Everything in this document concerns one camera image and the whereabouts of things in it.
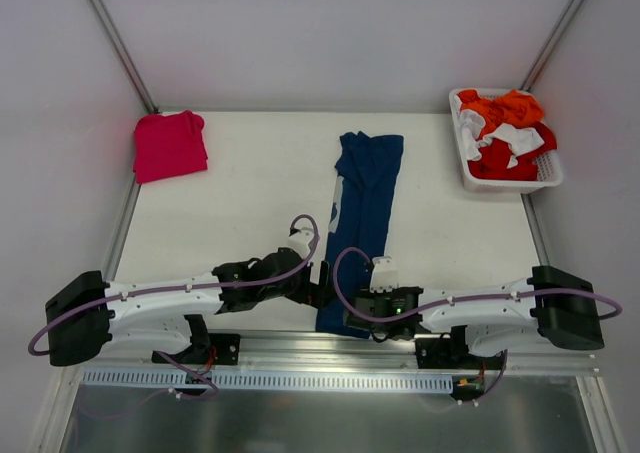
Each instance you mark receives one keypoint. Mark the aluminium mounting rail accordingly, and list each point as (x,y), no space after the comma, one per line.
(323,352)

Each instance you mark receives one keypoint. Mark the aluminium corner post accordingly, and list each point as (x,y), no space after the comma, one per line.
(562,25)
(110,30)

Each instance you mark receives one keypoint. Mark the orange t-shirt in basket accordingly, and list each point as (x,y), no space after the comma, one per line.
(518,109)

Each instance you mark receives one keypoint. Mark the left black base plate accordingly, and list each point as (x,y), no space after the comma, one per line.
(210,348)

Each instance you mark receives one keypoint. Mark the left aluminium corner post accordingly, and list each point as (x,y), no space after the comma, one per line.
(110,30)

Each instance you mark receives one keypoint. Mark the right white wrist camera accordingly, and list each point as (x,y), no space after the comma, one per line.
(384,275)

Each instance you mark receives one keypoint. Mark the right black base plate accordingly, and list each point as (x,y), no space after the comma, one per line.
(448,354)

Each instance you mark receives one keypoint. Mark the white slotted cable duct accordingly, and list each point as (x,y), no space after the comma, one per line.
(271,380)

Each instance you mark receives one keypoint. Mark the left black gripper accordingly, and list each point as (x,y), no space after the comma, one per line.
(323,280)

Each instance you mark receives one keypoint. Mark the red t-shirt in basket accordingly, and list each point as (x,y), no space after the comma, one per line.
(527,169)

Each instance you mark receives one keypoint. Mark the white t-shirt in basket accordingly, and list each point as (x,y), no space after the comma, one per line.
(500,149)

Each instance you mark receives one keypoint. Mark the right aluminium corner post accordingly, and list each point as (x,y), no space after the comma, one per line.
(562,25)

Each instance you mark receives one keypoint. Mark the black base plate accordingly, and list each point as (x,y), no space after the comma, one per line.
(448,354)
(210,348)

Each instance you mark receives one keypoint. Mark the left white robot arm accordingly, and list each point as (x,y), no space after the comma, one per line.
(91,317)

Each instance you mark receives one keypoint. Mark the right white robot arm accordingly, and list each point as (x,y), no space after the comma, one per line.
(550,306)

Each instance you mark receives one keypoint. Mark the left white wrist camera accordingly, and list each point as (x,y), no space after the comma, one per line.
(303,241)

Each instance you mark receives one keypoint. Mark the folded pink t-shirt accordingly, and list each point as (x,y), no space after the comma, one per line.
(168,146)

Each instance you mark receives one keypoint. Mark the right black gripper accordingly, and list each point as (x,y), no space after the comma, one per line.
(361,311)

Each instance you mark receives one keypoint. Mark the navy blue t-shirt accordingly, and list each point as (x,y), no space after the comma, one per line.
(367,171)

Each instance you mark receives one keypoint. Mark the white plastic basket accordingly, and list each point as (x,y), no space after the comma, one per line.
(549,174)

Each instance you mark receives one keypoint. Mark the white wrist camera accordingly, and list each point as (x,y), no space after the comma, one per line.
(303,241)
(384,275)

